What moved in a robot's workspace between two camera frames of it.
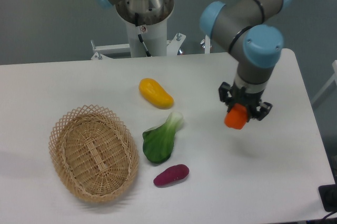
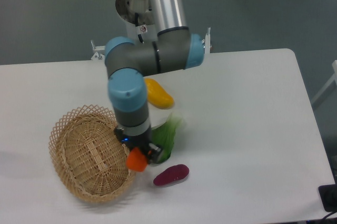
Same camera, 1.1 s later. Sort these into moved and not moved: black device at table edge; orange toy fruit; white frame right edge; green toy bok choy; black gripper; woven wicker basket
Moved: orange toy fruit; black gripper
Not moved: green toy bok choy; black device at table edge; white frame right edge; woven wicker basket
